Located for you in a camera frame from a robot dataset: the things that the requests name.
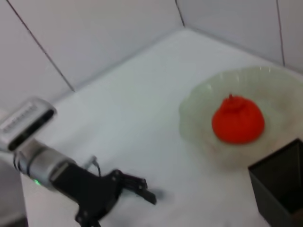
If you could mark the pale green glass fruit plate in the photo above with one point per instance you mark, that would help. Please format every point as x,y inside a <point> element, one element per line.
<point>272,89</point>

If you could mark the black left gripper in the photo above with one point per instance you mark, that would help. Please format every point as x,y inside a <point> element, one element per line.
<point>90,191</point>

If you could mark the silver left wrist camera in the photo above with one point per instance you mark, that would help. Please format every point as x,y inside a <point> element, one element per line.
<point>26,120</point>

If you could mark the black mesh pen holder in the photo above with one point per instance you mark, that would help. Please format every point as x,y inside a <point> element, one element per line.
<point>279,179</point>

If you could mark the red-orange fruit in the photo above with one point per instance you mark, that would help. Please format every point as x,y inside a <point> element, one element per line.
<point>236,123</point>

